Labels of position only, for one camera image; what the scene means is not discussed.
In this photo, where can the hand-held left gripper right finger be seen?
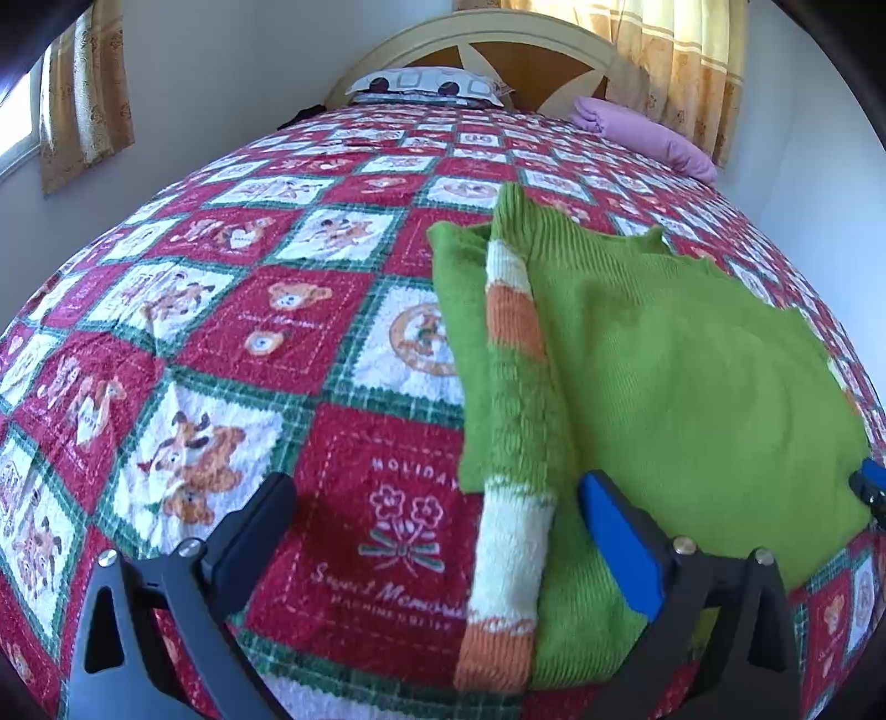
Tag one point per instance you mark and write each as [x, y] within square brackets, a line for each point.
[623, 547]

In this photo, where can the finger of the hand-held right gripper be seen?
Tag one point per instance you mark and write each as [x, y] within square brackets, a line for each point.
[873, 488]

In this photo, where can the yellow patterned curtain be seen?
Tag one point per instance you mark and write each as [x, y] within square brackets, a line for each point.
[477, 4]
[86, 104]
[692, 83]

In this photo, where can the white patterned pillow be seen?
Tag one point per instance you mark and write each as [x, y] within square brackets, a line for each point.
[422, 83]

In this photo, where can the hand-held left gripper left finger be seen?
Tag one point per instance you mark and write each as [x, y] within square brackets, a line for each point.
[253, 529]

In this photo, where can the dark object beside bed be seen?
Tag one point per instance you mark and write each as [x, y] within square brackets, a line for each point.
[301, 115]

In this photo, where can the sliding glass window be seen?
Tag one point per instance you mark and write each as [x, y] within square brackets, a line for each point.
[17, 128]

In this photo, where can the red checkered printed bed blanket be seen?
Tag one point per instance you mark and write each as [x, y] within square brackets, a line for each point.
[277, 346]

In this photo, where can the cream and brown headboard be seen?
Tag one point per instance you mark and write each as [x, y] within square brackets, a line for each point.
[540, 69]

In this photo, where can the pink pillow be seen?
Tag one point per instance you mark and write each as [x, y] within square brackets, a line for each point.
[650, 135]

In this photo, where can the green orange striped knit sweater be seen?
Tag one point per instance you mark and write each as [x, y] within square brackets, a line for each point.
[678, 388]

